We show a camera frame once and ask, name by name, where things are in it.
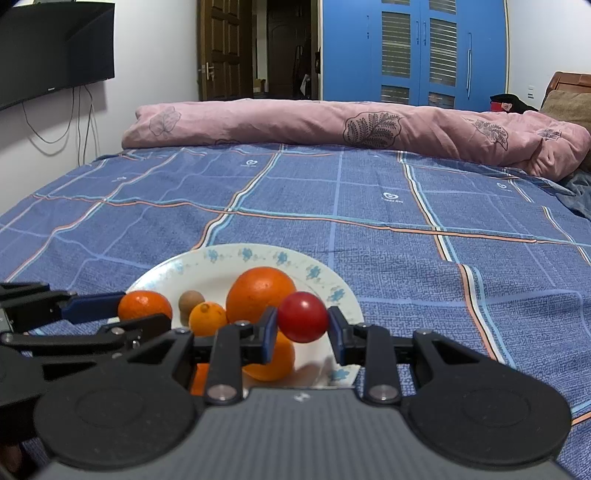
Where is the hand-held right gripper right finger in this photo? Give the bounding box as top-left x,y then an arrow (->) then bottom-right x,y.
327,305 -> 505,404

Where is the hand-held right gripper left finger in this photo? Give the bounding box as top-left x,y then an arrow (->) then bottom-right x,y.
136,306 -> 279,405

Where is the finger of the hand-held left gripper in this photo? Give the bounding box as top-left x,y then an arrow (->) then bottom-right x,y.
0,313 -> 173,370
0,281 -> 127,334

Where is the orange tangerine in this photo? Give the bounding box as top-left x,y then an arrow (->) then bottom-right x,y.
117,290 -> 173,325
242,329 -> 296,382

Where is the small yellow-orange citrus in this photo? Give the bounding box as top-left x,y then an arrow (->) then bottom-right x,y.
188,301 -> 228,337

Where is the small brown round fruit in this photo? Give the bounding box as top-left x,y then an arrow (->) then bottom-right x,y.
178,289 -> 205,325

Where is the large orange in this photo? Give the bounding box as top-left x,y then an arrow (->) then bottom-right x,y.
226,266 -> 299,325

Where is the white floral rim plate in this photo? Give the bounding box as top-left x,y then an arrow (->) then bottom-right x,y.
124,243 -> 366,389

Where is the red cherry tomato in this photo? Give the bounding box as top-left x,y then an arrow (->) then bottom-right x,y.
276,291 -> 330,343

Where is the blue plaid bed sheet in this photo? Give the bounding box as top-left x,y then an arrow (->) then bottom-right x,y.
0,142 -> 591,480

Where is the pink floral quilt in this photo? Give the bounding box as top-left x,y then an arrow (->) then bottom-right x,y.
121,99 -> 591,182

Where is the grey-blue blanket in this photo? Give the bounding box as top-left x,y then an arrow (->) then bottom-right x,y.
555,170 -> 591,219

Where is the red and black garment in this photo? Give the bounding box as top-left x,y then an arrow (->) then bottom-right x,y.
489,93 -> 539,114

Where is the brown wooden door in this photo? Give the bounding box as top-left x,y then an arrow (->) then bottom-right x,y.
197,0 -> 254,102

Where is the blue wardrobe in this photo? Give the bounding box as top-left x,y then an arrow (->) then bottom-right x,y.
320,0 -> 509,112

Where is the brown pillow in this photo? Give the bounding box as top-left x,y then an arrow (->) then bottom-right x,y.
539,89 -> 591,174

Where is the wooden headboard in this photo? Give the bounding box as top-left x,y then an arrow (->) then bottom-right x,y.
542,71 -> 591,105

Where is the black television cable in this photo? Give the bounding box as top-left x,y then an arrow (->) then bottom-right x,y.
21,85 -> 78,145
75,83 -> 101,168

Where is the black wall television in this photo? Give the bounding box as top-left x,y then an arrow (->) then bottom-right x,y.
0,0 -> 116,112

